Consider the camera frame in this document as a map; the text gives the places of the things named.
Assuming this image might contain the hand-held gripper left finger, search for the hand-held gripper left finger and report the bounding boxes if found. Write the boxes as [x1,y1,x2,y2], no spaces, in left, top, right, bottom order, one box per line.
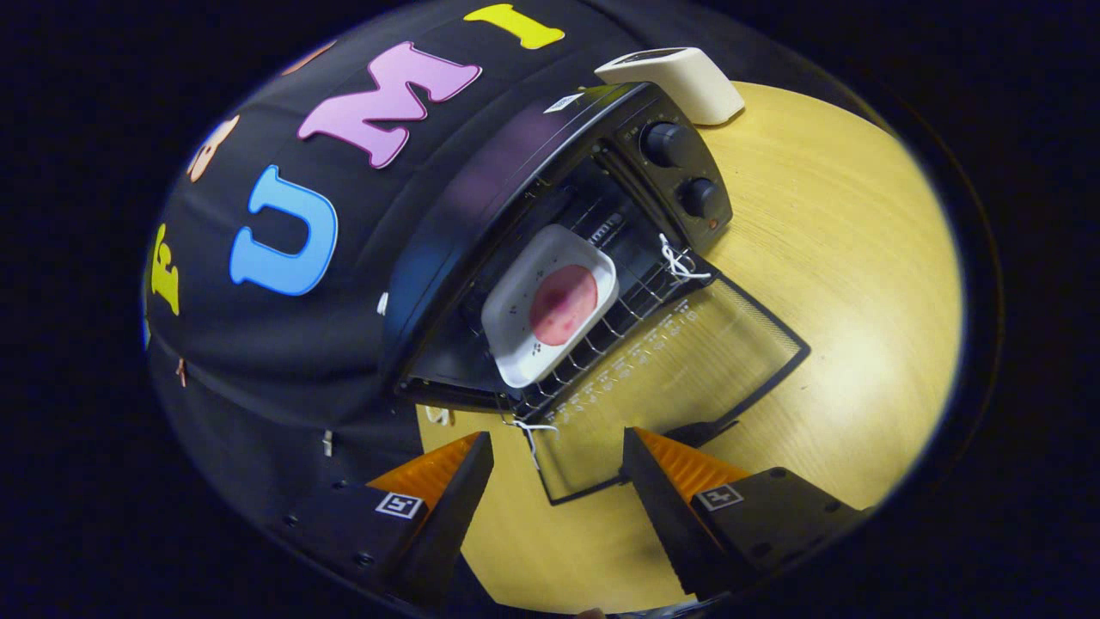
[284,431,496,607]

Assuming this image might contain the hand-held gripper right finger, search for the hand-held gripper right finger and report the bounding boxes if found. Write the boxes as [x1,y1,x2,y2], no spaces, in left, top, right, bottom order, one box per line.
[620,427,869,601]

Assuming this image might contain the white square plate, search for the white square plate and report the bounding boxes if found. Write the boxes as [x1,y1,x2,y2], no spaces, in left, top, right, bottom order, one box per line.
[481,224,620,389]

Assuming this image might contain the pink round ham slice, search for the pink round ham slice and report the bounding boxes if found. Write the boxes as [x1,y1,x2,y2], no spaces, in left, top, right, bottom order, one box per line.
[529,264,599,346]

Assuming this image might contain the black toaster oven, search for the black toaster oven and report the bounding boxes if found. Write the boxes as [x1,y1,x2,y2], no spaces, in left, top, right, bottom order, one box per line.
[381,82,811,506]

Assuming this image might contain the white pop-up toaster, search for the white pop-up toaster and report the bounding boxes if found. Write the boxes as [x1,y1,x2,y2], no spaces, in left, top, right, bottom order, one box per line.
[595,47,746,126]

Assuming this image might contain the black backdrop cloth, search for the black backdrop cloth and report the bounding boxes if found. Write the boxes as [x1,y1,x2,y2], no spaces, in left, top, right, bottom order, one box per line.
[142,0,860,551]

